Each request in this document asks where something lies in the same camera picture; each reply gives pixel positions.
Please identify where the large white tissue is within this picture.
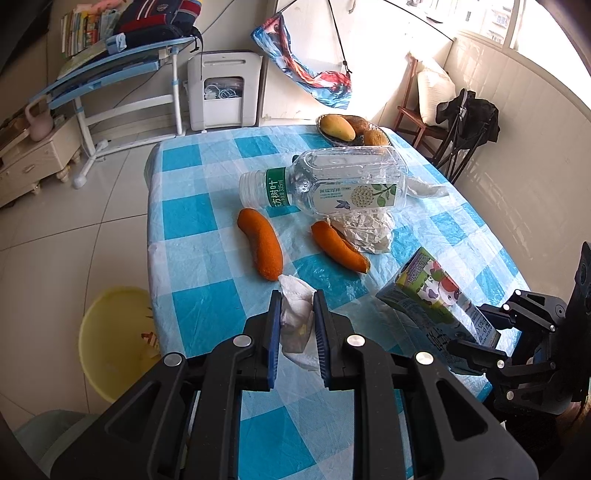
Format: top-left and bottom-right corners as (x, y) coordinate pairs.
(277, 274), (321, 372)

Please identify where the wooden chair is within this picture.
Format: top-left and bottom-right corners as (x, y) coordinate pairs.
(393, 53), (451, 158)

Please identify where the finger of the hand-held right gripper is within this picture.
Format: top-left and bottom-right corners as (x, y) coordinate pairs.
(445, 338), (578, 416)
(479, 289), (568, 347)

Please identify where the colourful hanging bag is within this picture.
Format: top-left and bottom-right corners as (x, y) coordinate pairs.
(250, 0), (354, 110)

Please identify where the clear plastic bottle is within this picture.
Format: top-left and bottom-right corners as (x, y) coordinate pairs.
(239, 148), (410, 217)

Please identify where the black jacket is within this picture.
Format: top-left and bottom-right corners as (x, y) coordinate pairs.
(436, 89), (501, 144)

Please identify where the white air purifier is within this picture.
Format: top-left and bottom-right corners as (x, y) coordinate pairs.
(187, 50), (263, 132)

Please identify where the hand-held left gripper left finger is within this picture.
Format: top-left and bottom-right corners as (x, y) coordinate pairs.
(51, 290), (283, 480)

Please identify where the row of books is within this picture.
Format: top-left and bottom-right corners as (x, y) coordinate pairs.
(60, 4), (116, 58)

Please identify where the long orange peel piece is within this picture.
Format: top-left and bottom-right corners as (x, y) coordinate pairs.
(237, 209), (284, 281)

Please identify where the white pillow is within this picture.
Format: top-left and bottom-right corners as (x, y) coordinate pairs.
(417, 58), (458, 125)

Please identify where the yellow plastic basin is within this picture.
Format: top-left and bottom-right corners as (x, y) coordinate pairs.
(78, 286), (163, 403)

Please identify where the crushed drink carton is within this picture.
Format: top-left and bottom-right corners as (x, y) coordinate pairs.
(375, 247), (502, 367)

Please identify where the blue checkered tablecloth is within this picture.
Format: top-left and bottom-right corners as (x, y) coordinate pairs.
(145, 124), (532, 480)

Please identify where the dark fruit plate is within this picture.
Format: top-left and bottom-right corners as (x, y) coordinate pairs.
(316, 114), (393, 148)

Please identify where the pale teal chair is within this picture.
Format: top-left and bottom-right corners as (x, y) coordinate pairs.
(14, 411), (100, 480)

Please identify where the navy and red backpack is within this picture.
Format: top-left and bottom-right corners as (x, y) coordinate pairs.
(113, 0), (204, 51)

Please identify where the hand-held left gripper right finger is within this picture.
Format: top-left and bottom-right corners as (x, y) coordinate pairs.
(313, 290), (539, 480)

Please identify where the black folding chair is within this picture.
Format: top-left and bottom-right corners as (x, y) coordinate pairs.
(431, 115), (485, 185)

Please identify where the blue tilting study desk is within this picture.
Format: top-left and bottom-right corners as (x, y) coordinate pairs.
(28, 37), (199, 190)

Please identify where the pink kettlebell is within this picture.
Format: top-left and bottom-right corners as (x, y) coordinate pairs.
(24, 102), (56, 141)

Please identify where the window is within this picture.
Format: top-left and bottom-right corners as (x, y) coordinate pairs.
(397, 0), (573, 65)

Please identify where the white cabinet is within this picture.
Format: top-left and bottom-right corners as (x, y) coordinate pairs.
(261, 0), (455, 127)

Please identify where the cream television cabinet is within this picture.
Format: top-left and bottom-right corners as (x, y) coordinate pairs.
(0, 104), (84, 208)

